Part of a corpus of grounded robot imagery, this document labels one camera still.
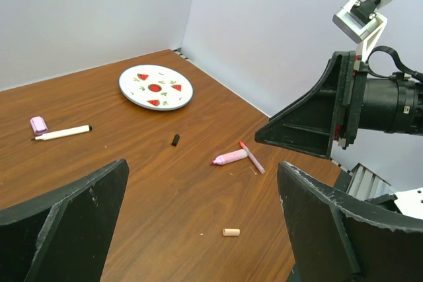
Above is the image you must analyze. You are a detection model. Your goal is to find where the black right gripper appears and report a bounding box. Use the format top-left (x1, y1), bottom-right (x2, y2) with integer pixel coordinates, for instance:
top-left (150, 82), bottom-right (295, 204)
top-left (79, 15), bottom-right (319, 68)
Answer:
top-left (254, 51), bottom-right (422, 159)

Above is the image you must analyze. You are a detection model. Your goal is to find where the lilac highlighter cap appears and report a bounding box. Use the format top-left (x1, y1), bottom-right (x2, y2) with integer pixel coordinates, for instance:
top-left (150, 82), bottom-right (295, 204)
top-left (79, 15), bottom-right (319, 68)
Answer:
top-left (30, 116), bottom-right (48, 135)

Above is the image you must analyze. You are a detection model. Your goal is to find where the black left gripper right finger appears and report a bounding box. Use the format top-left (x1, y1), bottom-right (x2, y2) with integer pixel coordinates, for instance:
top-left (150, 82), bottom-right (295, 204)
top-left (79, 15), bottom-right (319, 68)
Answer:
top-left (277, 162), bottom-right (422, 281)

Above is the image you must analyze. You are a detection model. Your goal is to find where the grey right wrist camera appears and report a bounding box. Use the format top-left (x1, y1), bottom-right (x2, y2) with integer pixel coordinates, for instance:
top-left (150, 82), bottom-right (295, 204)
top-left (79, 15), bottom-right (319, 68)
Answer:
top-left (332, 0), bottom-right (387, 61)

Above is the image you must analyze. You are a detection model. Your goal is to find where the small black pen cap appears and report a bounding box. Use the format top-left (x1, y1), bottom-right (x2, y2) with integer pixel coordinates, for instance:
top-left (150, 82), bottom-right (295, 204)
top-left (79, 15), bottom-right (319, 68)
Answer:
top-left (171, 134), bottom-right (180, 147)

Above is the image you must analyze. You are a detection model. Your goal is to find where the pink highlighter pen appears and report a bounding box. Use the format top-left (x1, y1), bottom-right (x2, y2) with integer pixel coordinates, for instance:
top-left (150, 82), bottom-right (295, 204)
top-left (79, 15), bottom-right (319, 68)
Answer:
top-left (212, 149), bottom-right (248, 166)

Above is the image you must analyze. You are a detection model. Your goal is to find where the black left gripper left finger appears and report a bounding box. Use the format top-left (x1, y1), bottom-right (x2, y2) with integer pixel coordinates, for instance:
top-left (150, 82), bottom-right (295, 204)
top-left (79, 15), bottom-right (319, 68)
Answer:
top-left (1, 159), bottom-right (130, 281)

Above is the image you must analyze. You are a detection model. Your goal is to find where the aluminium frame rail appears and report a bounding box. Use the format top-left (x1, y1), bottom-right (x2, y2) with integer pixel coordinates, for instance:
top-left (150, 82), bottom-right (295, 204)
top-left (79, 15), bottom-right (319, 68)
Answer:
top-left (330, 158), bottom-right (396, 201)

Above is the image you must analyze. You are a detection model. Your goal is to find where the white marker with black end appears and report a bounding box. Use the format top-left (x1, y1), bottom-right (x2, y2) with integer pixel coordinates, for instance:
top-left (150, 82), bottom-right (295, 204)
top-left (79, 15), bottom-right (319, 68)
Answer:
top-left (32, 125), bottom-right (93, 141)

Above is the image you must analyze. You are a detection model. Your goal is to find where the slim pink red-tipped pen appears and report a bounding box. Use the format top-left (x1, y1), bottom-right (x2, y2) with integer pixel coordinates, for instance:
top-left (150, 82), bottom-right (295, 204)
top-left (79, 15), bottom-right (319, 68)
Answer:
top-left (239, 141), bottom-right (265, 174)

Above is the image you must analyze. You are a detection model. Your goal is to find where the white watermelon pattern plate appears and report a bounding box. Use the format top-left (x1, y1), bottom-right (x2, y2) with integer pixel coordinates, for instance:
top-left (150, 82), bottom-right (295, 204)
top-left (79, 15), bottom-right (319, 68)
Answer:
top-left (118, 65), bottom-right (194, 111)

